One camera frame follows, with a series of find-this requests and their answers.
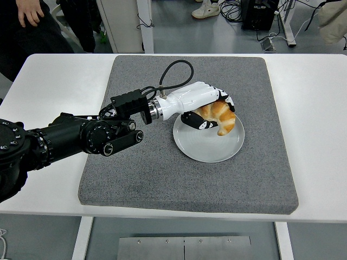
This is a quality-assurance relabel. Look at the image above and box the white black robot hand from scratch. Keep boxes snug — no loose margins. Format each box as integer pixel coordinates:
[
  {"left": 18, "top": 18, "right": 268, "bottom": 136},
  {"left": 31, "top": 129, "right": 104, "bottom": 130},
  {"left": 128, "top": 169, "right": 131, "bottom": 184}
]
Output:
[{"left": 160, "top": 80, "right": 236, "bottom": 131}]

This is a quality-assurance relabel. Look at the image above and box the person's left hand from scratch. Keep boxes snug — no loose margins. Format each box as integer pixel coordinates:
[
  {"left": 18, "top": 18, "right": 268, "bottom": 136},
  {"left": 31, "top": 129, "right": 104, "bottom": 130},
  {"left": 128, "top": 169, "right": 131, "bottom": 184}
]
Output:
[{"left": 17, "top": 0, "right": 46, "bottom": 27}]

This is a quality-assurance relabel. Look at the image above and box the golden croissant bread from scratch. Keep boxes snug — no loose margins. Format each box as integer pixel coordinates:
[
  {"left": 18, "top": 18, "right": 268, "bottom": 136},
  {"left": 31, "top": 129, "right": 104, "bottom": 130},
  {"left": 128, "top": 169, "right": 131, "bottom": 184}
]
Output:
[{"left": 194, "top": 100, "right": 236, "bottom": 137}]

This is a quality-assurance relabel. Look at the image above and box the grey round plate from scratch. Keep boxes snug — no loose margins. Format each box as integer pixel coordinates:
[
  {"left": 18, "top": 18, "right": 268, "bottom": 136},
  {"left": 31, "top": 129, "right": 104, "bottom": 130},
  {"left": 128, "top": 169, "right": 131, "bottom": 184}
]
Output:
[{"left": 172, "top": 112, "right": 246, "bottom": 164}]

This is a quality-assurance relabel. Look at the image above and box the person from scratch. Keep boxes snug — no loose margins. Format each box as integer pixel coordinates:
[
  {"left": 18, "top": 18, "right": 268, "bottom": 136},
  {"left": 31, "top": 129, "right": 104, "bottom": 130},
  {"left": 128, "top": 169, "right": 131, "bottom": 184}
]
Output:
[{"left": 0, "top": 0, "right": 75, "bottom": 82}]

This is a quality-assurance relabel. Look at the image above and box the white chair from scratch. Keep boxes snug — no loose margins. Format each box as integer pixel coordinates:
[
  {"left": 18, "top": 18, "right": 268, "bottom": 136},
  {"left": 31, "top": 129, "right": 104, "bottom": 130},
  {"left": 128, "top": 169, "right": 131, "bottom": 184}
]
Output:
[{"left": 51, "top": 3, "right": 82, "bottom": 49}]

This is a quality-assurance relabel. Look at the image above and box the black garment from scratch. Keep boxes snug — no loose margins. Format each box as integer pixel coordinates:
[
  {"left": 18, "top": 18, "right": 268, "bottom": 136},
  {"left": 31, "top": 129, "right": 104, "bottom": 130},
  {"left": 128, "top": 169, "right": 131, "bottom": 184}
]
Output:
[{"left": 60, "top": 0, "right": 96, "bottom": 54}]

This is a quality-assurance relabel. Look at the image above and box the grey speckled mat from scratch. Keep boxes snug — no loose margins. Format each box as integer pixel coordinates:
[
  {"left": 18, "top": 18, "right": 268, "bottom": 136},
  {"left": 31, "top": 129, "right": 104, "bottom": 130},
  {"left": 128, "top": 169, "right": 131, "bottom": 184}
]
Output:
[{"left": 78, "top": 55, "right": 300, "bottom": 216}]

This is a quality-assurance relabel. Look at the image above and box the white shoe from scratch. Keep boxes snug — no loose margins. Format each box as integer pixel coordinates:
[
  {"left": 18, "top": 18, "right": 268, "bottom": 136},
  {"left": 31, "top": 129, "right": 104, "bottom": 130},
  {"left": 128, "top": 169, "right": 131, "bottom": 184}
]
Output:
[{"left": 191, "top": 0, "right": 220, "bottom": 19}]

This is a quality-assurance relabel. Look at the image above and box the grey floor pedal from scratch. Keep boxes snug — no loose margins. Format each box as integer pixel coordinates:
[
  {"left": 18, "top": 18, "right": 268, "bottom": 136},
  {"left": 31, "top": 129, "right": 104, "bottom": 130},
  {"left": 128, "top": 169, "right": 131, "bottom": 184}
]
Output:
[{"left": 260, "top": 37, "right": 277, "bottom": 51}]

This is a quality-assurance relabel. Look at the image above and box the black computer box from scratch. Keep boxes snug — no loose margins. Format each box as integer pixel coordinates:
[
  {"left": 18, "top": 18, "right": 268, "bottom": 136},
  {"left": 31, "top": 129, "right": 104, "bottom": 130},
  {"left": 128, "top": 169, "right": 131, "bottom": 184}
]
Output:
[{"left": 240, "top": 0, "right": 280, "bottom": 31}]

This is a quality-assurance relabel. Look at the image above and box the white desk leg with foot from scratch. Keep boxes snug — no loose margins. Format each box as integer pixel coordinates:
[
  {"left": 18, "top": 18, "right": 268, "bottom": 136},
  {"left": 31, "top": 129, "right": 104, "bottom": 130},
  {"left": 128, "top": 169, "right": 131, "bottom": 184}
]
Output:
[{"left": 276, "top": 0, "right": 297, "bottom": 48}]

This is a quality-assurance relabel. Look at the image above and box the beige cloth bag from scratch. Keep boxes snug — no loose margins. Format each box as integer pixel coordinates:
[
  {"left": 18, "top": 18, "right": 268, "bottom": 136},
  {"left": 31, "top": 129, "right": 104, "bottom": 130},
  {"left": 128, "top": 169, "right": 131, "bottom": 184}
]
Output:
[{"left": 317, "top": 0, "right": 347, "bottom": 46}]

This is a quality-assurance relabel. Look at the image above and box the white table leg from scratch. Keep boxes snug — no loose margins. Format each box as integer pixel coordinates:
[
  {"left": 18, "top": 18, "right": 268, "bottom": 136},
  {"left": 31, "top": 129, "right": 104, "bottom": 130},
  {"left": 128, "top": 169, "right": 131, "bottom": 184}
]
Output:
[
  {"left": 273, "top": 222, "right": 295, "bottom": 260},
  {"left": 71, "top": 216, "right": 94, "bottom": 260}
]

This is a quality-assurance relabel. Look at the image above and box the thin black cable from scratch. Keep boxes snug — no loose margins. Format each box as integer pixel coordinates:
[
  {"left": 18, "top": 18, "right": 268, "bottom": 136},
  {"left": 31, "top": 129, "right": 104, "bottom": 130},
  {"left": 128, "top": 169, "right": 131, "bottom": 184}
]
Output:
[{"left": 136, "top": 13, "right": 155, "bottom": 30}]

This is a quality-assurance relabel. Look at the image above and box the black floor cable bundle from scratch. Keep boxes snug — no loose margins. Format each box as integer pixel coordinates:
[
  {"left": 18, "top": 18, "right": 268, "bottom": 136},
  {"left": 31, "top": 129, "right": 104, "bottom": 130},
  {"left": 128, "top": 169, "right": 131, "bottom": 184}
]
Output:
[{"left": 219, "top": 0, "right": 243, "bottom": 23}]

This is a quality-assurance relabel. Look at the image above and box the white floor cable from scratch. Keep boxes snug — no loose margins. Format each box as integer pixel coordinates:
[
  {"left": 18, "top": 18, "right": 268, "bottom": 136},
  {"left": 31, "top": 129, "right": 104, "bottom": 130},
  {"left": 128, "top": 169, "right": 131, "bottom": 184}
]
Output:
[{"left": 256, "top": 31, "right": 290, "bottom": 43}]

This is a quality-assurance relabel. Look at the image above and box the black bag strap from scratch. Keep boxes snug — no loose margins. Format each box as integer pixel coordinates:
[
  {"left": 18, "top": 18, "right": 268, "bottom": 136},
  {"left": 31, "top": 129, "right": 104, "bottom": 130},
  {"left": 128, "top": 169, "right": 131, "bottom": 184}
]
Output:
[{"left": 303, "top": 0, "right": 327, "bottom": 32}]

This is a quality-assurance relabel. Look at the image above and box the thin white cord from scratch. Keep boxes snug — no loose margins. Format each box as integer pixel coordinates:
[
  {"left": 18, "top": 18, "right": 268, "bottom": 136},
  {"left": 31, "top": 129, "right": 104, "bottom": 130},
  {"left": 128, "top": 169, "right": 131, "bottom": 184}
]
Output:
[{"left": 0, "top": 229, "right": 8, "bottom": 258}]

